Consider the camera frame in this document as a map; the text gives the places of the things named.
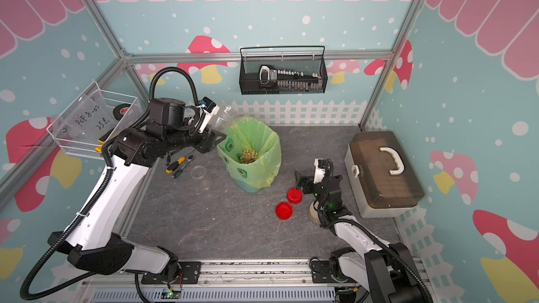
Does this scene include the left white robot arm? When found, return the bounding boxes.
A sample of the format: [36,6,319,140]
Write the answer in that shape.
[20,67,226,301]

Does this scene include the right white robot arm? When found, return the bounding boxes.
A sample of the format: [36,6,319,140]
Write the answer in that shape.
[294,159,433,302]

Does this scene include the beige lid jar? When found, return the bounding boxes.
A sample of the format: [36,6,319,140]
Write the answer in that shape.
[308,201,321,225]

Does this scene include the peanut pile in bin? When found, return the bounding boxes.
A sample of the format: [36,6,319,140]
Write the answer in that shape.
[240,150,258,164]

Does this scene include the green bag trash bin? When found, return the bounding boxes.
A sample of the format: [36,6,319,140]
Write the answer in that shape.
[217,116,282,194]

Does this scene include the brown lid storage box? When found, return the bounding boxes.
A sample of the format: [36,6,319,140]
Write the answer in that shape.
[345,131,425,218]

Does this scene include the socket set in basket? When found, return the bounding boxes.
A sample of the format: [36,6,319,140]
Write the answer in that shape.
[258,65,324,91]

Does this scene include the black tape roll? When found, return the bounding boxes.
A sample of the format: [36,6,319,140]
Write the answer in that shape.
[112,103,131,121]

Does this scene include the yellow black tool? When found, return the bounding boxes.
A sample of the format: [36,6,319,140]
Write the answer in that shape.
[95,133,109,152]

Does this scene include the clear plastic bag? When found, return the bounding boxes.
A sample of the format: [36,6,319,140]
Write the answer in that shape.
[53,90,118,150]

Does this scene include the yellow handle screwdriver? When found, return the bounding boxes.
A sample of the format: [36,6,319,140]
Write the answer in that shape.
[166,153,194,175]

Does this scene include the black mesh wall basket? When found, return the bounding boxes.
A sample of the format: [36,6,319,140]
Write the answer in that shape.
[239,46,328,95]

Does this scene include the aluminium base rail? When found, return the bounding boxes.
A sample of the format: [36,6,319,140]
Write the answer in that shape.
[75,257,430,303]

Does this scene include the white wire wall basket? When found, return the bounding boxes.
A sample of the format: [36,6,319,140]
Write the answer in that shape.
[46,81,143,159]

